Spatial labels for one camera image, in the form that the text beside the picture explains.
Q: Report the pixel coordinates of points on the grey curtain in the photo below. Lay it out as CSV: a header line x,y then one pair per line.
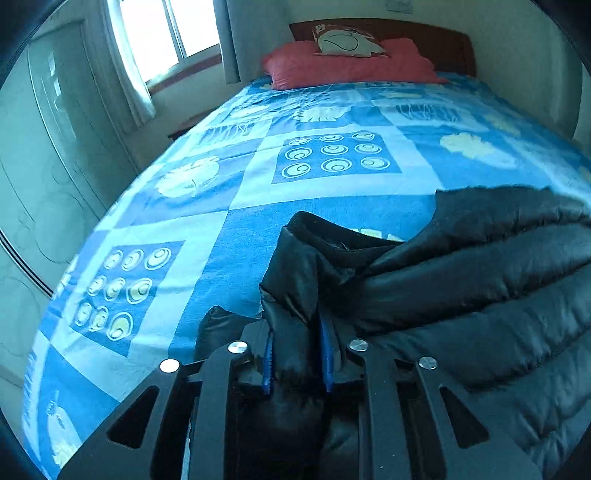
x,y
568,92
249,41

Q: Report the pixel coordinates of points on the wooden headboard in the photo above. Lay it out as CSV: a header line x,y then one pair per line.
x,y
452,50

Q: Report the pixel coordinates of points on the white wall socket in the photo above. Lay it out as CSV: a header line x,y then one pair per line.
x,y
399,4

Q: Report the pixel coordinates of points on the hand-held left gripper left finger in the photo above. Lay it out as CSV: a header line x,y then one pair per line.
x,y
268,369

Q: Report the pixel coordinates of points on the black puffer jacket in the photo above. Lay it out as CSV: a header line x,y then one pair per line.
x,y
461,295

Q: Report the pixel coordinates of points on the white curtain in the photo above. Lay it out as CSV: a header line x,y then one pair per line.
x,y
134,83

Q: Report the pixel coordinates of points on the wooden nightstand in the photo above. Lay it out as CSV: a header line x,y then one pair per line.
x,y
184,129

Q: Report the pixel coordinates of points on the red pillow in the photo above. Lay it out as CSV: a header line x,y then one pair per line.
x,y
392,69

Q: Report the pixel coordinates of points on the white printed cushion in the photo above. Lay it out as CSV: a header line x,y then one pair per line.
x,y
346,44

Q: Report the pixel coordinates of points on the window with white frame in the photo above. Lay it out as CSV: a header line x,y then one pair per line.
x,y
184,27

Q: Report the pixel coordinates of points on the blue patterned bedsheet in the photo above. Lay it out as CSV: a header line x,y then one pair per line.
x,y
277,207

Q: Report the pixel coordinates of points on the glass sliding door wardrobe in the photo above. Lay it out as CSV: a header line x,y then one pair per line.
x,y
55,161

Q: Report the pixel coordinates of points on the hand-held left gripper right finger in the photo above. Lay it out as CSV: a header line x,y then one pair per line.
x,y
328,364

